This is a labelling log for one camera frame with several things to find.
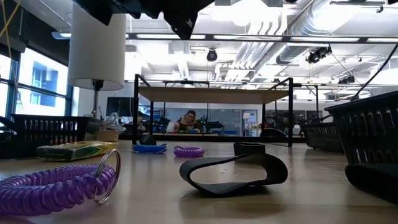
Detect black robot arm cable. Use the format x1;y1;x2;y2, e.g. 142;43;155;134
351;43;398;101

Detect black ceiling spotlight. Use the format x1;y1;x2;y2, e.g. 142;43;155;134
305;45;333;65
338;75;356;85

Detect purple coil wrist keychain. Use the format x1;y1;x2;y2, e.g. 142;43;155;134
173;145;206;158
0;149;121;217

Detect clear lamp power cord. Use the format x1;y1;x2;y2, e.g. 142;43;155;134
101;111;127;131

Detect yellow extension cable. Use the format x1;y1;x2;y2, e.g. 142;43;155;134
0;0;22;60

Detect black ceiling light track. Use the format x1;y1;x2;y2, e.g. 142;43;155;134
126;32;398;44

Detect yellow green crayon box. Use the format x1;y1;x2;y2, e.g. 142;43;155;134
36;141;118;162

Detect black slotted plastic basket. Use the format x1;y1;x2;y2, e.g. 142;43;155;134
324;91;398;166
11;114;101;151
303;121;345;153

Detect large window black frame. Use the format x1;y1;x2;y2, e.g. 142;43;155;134
0;46;74;119

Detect black computer monitor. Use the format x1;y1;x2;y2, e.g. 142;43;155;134
106;96;135;118

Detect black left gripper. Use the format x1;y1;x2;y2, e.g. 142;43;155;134
73;0;216;40

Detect person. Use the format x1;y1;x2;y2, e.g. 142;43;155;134
175;109;203;134
136;111;146;131

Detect silver ventilation duct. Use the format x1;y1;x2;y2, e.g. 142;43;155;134
275;0;335;65

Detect white shade table lamp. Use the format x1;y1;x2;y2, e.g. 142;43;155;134
67;2;127;142

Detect wooden shelf black metal legs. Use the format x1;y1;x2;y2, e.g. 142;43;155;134
132;73;295;147

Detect blue coil wrist keychain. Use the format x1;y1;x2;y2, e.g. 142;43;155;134
133;143;168;154

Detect dark background workbench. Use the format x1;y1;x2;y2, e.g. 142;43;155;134
119;132;305;142

